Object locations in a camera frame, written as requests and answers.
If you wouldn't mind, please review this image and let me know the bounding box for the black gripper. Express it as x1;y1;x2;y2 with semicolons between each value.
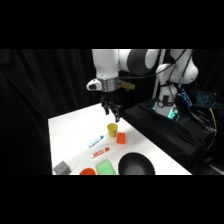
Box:
100;94;123;124

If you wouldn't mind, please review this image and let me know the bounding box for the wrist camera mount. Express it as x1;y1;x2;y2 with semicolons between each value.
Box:
117;79;136;92

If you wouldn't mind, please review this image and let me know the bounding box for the blue marker pen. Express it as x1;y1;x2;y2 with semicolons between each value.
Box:
88;134;105;149

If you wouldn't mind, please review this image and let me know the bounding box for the yellow cup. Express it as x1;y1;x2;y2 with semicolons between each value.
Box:
106;122;119;139

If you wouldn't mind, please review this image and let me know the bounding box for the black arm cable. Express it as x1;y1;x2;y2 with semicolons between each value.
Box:
118;49;194;101

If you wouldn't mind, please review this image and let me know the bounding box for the grey cube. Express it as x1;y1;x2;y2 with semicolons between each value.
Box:
52;160;72;176

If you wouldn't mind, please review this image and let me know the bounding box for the black robot stand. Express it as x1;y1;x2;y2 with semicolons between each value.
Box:
122;98;224;174

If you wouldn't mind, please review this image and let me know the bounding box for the yellow cable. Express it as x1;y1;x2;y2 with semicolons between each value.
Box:
205;107;218;137

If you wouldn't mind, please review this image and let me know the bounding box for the black bowl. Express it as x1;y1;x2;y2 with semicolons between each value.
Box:
117;151;157;176

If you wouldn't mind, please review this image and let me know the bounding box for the orange-red bowl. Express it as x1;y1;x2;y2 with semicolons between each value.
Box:
79;167;97;176

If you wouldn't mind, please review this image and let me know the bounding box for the orange block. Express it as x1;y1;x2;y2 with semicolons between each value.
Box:
116;131;127;145

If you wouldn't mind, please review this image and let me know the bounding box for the red marker pen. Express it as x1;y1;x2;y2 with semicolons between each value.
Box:
90;146;111;159

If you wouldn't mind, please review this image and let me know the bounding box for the green sponge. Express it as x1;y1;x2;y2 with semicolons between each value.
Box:
95;158;117;176

